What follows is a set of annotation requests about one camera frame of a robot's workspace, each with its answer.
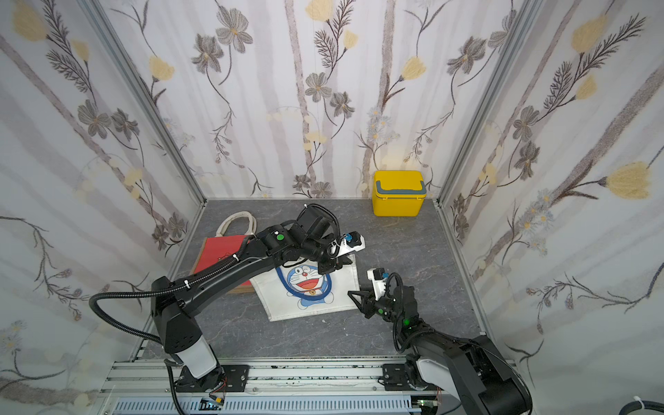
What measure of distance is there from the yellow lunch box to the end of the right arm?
0.45 metres

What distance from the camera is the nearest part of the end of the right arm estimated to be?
0.74m

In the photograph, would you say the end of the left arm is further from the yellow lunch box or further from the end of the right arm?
the yellow lunch box

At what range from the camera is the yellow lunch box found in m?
1.07
